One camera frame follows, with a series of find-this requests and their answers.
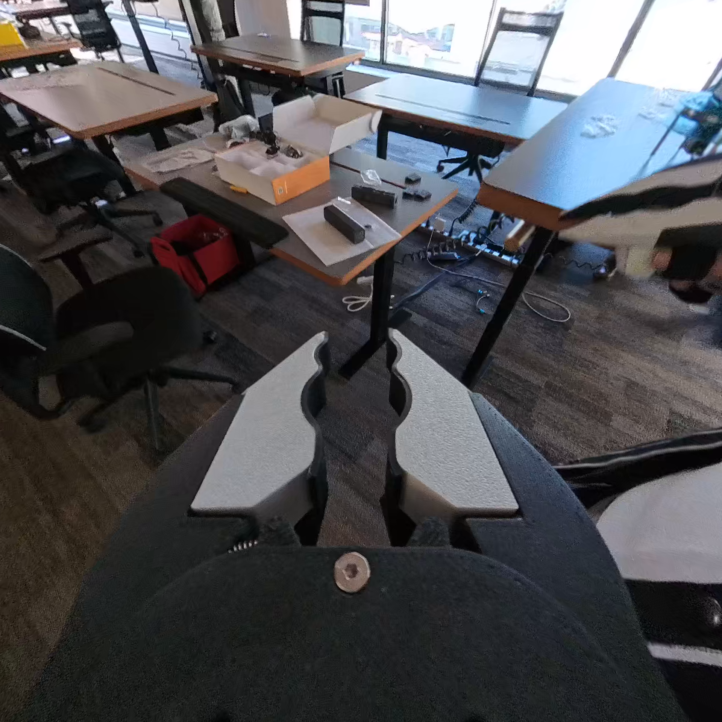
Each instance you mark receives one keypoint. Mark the white and orange cardboard box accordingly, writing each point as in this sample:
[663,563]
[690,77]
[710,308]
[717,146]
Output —
[293,186]

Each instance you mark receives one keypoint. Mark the black office chair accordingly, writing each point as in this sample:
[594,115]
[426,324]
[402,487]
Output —
[93,25]
[56,175]
[468,161]
[321,22]
[113,327]

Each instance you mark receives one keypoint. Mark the silver foil bag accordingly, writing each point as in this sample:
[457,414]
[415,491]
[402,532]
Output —
[175,159]

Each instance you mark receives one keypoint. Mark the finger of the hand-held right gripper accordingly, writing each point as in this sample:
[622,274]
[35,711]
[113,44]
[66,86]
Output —
[677,186]
[620,228]

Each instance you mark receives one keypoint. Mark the crumpled grey plastic bag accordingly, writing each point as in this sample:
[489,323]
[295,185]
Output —
[240,128]

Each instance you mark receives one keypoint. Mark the black mesh-back chair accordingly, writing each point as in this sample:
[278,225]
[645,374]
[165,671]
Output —
[524,51]

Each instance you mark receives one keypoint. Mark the long black wrist rest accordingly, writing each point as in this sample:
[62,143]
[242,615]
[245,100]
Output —
[225,211]

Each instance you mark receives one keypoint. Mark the small clear plastic bag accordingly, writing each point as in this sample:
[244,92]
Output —
[370,177]

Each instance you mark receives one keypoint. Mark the yellow box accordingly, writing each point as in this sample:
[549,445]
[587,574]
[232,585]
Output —
[11,34]

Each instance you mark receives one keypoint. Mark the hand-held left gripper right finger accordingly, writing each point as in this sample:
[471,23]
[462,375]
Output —
[451,451]

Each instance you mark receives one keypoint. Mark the white foam tray insert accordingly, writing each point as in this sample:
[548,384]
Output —
[254,163]

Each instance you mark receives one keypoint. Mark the black rectangular block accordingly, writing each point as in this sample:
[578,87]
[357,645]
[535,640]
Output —
[375,196]
[344,223]

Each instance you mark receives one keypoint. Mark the white paper sheet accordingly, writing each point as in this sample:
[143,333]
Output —
[316,237]

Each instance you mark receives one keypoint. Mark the white power strip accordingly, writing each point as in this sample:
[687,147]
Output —
[479,248]

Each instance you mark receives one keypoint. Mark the red storage bag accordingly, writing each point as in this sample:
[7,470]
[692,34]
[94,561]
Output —
[194,254]

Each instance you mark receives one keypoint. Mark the person's right hand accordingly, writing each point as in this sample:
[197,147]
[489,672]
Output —
[661,262]

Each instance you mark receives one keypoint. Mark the person's striped black shirt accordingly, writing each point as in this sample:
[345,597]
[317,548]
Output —
[677,457]

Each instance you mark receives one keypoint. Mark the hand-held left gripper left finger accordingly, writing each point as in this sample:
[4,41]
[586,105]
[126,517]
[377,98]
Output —
[265,451]

